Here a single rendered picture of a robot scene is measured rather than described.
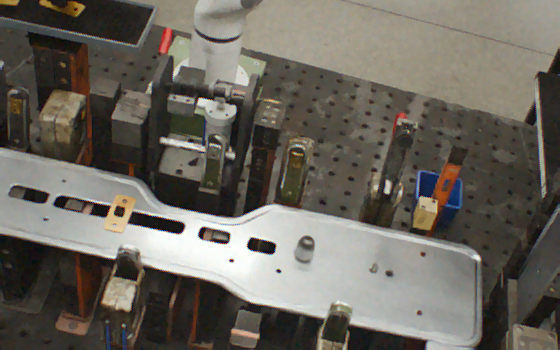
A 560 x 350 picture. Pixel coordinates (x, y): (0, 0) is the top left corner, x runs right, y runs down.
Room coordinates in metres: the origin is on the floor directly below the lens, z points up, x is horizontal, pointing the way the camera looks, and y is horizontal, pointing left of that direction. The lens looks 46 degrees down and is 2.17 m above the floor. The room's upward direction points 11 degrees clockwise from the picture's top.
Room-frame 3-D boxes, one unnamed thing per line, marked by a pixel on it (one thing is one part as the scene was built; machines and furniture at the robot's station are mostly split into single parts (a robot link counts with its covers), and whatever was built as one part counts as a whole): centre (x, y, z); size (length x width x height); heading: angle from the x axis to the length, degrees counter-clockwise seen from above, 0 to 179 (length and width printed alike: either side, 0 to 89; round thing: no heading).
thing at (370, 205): (1.07, -0.20, 0.88); 0.07 x 0.06 x 0.35; 178
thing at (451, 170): (1.06, -0.30, 0.95); 0.03 x 0.01 x 0.50; 88
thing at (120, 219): (0.92, 0.27, 1.01); 0.08 x 0.04 x 0.01; 178
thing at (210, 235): (0.91, 0.09, 0.84); 0.12 x 0.05 x 0.29; 178
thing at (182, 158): (1.12, 0.17, 0.94); 0.18 x 0.13 x 0.49; 88
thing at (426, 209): (1.03, -0.27, 0.88); 0.04 x 0.04 x 0.36; 88
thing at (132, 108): (1.11, 0.30, 0.89); 0.13 x 0.11 x 0.38; 178
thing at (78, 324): (0.92, 0.35, 0.84); 0.17 x 0.06 x 0.29; 178
